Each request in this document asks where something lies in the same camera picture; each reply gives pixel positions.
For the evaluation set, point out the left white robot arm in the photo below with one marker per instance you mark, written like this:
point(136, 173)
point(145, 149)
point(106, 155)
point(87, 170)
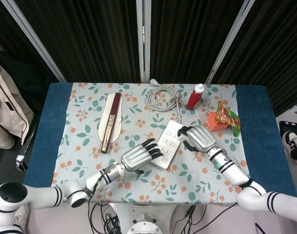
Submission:
point(41, 195)

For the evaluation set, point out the floral fruit print tablecloth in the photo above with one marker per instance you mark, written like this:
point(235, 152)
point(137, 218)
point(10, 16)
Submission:
point(77, 146)

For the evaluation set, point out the black and white sneaker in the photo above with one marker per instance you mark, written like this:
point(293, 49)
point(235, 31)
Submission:
point(291, 139)

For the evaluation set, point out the dark red folding fan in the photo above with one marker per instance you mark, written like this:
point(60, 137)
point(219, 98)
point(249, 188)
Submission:
point(111, 122)

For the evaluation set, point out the red sauce bottle white cap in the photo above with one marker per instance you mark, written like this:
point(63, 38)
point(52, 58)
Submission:
point(194, 100)

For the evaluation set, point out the black chair chrome frame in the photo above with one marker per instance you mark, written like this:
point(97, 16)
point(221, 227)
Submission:
point(21, 163)

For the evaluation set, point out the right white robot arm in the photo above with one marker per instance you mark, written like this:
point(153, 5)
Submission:
point(236, 173)

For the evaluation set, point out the slanted white frame post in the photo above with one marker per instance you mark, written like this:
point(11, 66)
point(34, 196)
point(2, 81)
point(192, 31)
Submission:
point(33, 41)
point(230, 41)

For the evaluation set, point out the beige jacket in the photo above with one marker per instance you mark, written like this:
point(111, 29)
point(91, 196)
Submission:
point(6, 97)

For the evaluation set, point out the black pleated curtain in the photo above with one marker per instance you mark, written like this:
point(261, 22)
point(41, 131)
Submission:
point(94, 36)

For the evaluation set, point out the upright white frame post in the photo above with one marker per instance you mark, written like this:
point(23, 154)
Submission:
point(144, 36)

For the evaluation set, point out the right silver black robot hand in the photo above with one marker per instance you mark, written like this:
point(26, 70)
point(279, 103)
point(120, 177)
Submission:
point(200, 139)

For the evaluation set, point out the colourful snack packet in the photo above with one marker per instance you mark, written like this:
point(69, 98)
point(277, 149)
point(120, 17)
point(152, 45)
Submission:
point(227, 117)

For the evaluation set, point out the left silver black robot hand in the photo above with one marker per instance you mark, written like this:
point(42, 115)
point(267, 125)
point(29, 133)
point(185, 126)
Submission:
point(136, 157)

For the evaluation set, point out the white power strip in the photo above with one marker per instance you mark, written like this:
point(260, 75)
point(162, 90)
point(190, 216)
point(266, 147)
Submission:
point(166, 143)

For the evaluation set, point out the orange block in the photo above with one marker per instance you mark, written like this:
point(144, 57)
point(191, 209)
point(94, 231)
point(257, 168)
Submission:
point(212, 124)

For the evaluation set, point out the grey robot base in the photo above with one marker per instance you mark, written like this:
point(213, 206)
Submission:
point(143, 219)

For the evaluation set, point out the blue table cover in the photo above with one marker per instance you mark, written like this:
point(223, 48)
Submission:
point(53, 122)

